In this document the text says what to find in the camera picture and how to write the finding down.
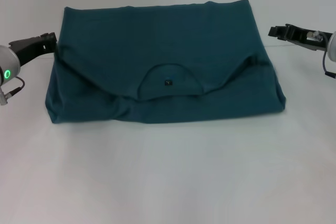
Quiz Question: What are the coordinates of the teal FREE print T-shirt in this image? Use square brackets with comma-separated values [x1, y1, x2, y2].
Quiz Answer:
[44, 0, 287, 125]

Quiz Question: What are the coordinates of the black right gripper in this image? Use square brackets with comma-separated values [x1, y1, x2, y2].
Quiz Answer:
[267, 24, 331, 51]

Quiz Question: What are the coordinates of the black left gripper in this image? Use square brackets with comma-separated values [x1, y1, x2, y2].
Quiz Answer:
[7, 31, 57, 68]

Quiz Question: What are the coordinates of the left arm connector cable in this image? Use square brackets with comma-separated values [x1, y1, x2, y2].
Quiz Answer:
[0, 77, 26, 106]

